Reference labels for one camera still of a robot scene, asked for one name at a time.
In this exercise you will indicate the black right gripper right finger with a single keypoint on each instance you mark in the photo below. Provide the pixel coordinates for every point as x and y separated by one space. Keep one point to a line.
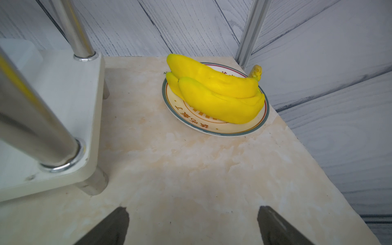
275 230

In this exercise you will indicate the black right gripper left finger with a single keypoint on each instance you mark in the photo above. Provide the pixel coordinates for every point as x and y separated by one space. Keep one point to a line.
111 230

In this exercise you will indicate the white two-tier shelf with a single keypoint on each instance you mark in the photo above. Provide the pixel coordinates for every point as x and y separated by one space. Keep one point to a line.
51 106

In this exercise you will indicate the white patterned plate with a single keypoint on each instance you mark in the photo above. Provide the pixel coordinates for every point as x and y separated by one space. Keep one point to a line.
206 124

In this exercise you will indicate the yellow banana bunch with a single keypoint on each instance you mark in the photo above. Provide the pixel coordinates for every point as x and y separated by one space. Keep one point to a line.
228 98

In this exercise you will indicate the right aluminium frame post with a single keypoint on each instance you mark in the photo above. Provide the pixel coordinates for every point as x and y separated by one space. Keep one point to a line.
255 20

